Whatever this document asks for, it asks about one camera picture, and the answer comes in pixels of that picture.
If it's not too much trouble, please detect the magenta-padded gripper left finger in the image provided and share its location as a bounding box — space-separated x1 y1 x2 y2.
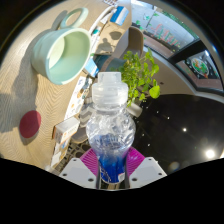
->
59 148 100 190

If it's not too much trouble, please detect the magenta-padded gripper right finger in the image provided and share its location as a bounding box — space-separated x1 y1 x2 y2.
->
125 146 168 190

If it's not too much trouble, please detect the clear blue-labelled water bottle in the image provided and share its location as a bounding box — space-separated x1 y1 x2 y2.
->
85 71 137 184

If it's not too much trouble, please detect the white sachet strip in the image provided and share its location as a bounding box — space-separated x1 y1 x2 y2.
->
49 149 68 169

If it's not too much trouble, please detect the blue and white packet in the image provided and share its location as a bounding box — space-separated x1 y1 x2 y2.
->
53 138 72 155

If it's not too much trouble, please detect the grey zigzag striped pillow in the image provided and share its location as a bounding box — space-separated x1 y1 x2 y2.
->
71 96 98 144

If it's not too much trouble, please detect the white and orange box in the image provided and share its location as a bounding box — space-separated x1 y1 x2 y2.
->
52 115 81 144

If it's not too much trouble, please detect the group of ceiling spotlights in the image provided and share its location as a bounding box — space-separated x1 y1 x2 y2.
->
181 126 218 159

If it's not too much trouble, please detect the flat round red coaster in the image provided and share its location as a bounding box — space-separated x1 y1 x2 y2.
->
18 110 42 139

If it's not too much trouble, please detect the green potted plant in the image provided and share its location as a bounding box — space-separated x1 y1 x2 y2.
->
114 49 162 118

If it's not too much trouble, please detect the small blue carton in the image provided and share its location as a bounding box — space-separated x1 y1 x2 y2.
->
83 56 100 78

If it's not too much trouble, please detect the light green ceramic mug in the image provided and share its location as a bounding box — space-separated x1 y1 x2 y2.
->
30 7 93 86

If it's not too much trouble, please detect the dark-framed window with decals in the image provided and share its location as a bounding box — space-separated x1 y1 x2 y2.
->
131 0 224 91

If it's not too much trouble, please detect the white tube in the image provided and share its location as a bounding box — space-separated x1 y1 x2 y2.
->
88 6 114 38

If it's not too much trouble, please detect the flat blue card box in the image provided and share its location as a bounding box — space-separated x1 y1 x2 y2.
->
109 5 130 27

